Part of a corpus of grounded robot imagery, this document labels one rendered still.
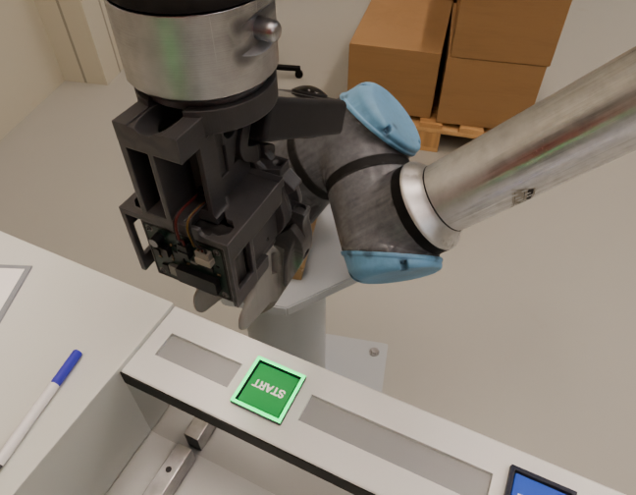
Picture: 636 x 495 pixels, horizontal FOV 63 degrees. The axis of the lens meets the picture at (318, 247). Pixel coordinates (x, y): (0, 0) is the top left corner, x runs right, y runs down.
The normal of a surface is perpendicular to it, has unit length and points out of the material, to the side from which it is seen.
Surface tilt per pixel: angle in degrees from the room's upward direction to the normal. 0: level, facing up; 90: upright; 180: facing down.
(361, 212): 51
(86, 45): 90
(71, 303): 0
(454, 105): 90
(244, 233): 90
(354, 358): 0
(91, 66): 90
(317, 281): 0
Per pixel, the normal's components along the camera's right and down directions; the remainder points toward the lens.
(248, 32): 0.90, 0.31
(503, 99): -0.21, 0.71
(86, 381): 0.00, -0.69
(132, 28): -0.52, 0.62
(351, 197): -0.62, -0.11
